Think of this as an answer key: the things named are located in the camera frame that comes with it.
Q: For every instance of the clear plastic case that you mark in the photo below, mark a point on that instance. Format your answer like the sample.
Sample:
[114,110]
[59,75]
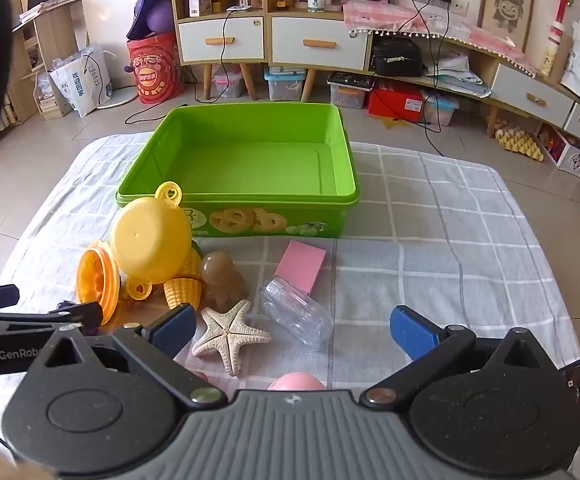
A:
[295,312]

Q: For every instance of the white starfish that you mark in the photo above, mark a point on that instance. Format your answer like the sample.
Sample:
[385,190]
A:
[227,332]

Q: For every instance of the framed cartoon picture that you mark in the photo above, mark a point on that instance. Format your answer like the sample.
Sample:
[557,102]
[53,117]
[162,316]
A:
[505,7]

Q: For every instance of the yellow toy pot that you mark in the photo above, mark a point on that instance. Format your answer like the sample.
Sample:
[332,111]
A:
[145,235]

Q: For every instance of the wooden shelf cabinet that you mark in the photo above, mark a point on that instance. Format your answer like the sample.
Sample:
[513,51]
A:
[355,57]
[262,35]

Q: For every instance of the pink doll toy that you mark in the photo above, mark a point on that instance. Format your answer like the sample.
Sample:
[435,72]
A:
[295,383]

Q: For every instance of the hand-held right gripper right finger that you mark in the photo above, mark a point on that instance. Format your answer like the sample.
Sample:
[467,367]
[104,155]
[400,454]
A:
[412,332]

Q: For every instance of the red bag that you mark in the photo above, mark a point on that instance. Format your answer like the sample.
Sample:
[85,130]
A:
[152,72]

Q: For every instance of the yellow toy corn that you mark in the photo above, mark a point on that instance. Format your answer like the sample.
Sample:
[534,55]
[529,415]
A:
[182,292]

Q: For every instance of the white shopping bag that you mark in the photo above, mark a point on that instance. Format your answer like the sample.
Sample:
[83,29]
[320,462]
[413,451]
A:
[82,82]

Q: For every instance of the clear storage bin blue lid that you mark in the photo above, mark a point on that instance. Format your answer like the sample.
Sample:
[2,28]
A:
[284,85]

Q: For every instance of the grey checked cloth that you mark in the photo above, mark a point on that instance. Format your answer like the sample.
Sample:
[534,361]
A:
[445,260]

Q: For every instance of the orange yellow toy fruit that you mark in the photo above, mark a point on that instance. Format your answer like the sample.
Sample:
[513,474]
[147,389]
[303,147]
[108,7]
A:
[95,280]

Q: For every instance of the pink block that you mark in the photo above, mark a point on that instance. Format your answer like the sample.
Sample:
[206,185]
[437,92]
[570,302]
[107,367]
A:
[300,265]

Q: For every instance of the yellow egg tray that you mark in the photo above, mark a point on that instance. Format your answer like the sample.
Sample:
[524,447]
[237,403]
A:
[517,142]

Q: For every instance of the white printed carton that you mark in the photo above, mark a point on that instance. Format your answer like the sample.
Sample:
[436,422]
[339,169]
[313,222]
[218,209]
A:
[567,152]

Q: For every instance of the green plastic box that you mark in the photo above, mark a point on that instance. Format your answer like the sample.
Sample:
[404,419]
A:
[250,175]

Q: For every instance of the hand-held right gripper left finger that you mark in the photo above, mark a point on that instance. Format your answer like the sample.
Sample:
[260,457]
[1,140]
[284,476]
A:
[174,331]

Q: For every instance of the brown rubber octopus toy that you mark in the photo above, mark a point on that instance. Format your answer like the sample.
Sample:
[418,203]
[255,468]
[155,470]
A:
[217,275]

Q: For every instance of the white bottle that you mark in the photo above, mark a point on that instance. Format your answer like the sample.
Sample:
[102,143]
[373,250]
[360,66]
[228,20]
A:
[551,52]

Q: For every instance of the wooden side shelf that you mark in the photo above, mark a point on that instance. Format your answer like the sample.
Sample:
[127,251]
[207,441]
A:
[45,25]

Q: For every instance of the storage bin with black tray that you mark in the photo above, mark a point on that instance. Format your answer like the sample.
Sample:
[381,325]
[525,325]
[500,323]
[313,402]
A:
[350,90]

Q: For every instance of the black bag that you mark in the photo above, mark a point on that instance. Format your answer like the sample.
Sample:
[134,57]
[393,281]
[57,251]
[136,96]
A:
[397,57]

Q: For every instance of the purple plush toy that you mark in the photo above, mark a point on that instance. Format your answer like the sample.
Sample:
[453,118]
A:
[157,15]

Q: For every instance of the long wooden low cabinet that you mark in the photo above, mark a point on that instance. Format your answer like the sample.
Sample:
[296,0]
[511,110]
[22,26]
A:
[475,55]

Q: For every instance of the red cardboard box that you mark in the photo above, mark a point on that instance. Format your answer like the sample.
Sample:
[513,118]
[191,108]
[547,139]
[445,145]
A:
[395,100]

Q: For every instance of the pink fringed cloth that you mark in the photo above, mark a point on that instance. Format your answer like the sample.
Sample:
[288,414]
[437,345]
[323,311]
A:
[380,15]

